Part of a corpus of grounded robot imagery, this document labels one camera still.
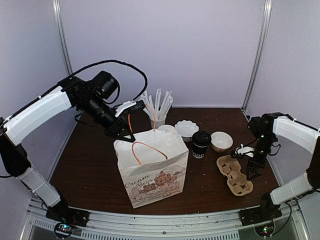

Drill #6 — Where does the aluminium front rail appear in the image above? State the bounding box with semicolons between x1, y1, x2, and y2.
19;194;308;240

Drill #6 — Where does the stack of paper cups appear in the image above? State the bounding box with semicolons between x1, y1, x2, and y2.
157;124;175;133

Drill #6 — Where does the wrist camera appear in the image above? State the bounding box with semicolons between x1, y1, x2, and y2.
115;100;146;117
230;144;255;159

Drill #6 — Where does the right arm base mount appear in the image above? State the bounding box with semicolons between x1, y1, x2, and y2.
238;206;282;226

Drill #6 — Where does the white paper bag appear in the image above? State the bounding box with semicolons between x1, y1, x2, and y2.
113;128;189;209

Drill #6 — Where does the aluminium post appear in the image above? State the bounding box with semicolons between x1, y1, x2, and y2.
52;0;73;76
241;0;272;113

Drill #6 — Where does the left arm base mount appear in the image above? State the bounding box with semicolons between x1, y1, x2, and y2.
45;202;90;227

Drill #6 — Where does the single black paper cup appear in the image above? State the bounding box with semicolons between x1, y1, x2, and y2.
192;140;210;159

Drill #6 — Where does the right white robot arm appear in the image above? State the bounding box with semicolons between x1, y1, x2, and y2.
246;112;320;221

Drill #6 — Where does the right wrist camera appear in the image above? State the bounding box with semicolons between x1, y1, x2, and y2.
230;144;255;159

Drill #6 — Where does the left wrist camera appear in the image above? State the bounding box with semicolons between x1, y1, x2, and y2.
115;100;146;117

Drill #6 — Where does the white scalloped bowl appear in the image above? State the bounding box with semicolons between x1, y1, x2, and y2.
174;120;200;142

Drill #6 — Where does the right aluminium post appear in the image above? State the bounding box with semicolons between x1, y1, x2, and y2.
241;0;272;113

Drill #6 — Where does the cardboard cup carrier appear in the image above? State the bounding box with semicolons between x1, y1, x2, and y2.
216;155;254;197

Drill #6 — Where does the white round bowl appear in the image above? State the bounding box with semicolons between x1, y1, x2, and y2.
210;131;234;153

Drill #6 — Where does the left aluminium post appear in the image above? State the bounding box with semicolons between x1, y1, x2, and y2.
52;0;73;76

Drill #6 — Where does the black cup lid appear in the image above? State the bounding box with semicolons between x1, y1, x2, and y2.
192;130;211;147

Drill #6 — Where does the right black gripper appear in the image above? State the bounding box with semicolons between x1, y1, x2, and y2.
246;133;276;181

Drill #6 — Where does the white cup of straws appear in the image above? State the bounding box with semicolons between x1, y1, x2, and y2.
138;88;174;129

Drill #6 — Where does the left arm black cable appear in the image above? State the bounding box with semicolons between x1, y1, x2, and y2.
4;59;149;121

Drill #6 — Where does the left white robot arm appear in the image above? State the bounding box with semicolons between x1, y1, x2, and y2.
0;71;137;222

